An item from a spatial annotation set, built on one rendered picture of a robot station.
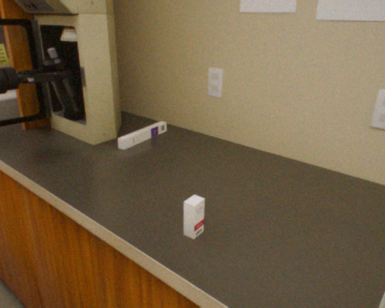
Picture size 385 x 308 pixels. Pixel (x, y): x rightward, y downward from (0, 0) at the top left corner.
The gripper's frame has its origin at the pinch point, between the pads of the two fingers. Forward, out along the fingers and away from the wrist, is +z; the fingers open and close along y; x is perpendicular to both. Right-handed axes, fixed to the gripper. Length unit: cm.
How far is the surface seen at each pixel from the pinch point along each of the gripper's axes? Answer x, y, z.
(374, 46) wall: -14, -96, 45
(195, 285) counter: 26, -90, -27
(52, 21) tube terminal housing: -18.0, 4.3, 2.2
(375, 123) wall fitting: 8, -100, 45
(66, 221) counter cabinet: 37, -38, -24
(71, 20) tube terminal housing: -18.8, -8.7, 2.2
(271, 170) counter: 26, -77, 29
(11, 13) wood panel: -20.5, 23.2, -4.1
